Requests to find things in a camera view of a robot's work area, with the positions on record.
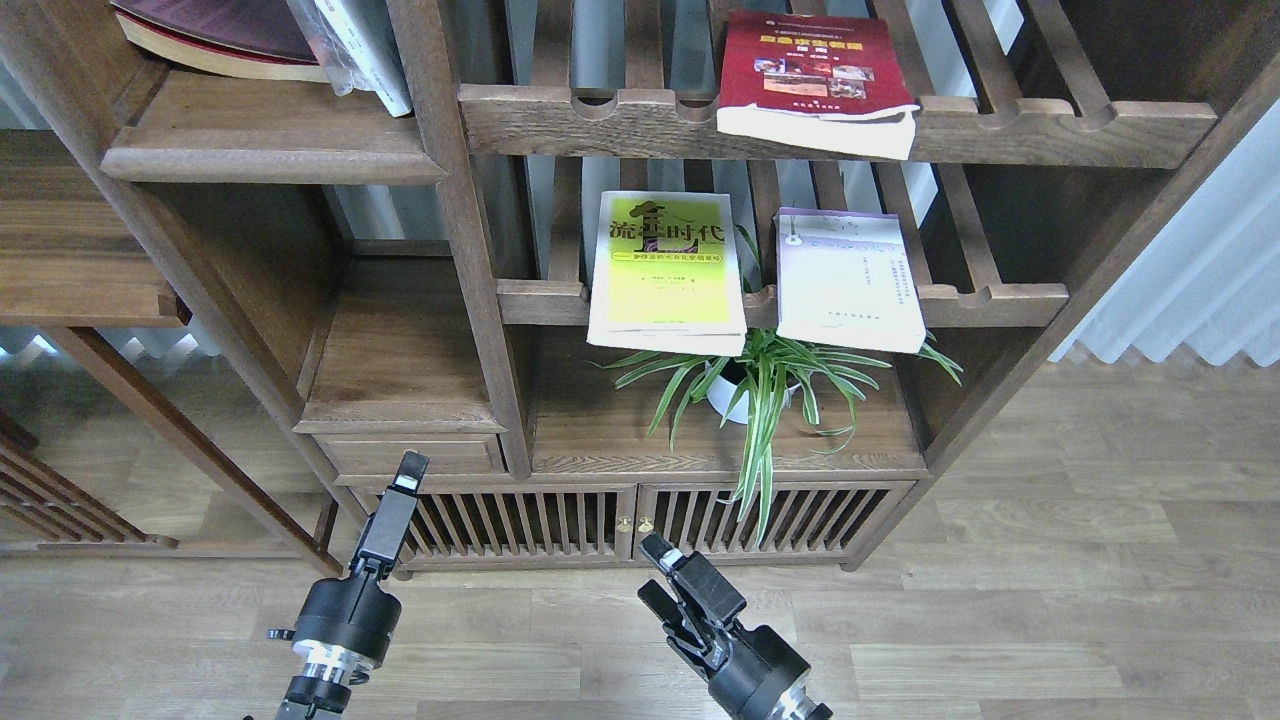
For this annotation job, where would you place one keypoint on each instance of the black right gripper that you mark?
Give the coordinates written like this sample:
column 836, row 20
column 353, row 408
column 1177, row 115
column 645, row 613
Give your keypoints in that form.
column 761, row 676

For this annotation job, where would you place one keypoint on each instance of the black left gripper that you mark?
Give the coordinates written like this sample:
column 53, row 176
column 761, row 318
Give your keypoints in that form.
column 345, row 625

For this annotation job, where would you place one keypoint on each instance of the white and purple book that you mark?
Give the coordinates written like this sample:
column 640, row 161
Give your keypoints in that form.
column 844, row 279

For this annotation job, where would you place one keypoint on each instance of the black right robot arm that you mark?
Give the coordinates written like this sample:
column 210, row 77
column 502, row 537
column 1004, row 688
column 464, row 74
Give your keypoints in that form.
column 752, row 674

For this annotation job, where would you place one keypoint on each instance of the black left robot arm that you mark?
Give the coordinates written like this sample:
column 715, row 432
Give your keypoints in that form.
column 320, row 695

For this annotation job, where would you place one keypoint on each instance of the green spider plant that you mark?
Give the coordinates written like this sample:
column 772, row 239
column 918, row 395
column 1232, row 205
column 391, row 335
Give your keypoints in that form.
column 831, row 383

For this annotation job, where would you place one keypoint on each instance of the dark wooden bookshelf unit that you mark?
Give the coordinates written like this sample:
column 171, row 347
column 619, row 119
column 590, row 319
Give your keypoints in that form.
column 388, row 283

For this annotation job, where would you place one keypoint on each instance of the yellow-green paperback book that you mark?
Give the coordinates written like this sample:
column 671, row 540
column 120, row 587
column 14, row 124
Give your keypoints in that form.
column 666, row 274

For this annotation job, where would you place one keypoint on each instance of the white book in plastic wrap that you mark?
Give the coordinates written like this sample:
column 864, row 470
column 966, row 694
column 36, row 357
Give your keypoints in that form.
column 354, row 43

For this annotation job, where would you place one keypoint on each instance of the maroon book with cream pages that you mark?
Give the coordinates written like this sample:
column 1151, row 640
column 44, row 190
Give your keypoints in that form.
column 242, row 39

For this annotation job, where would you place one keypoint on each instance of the red paperback book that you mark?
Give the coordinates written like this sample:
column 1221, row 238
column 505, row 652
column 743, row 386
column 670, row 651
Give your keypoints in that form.
column 815, row 81

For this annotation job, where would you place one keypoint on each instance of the white pleated curtain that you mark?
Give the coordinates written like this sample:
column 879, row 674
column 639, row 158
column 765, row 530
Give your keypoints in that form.
column 1210, row 279

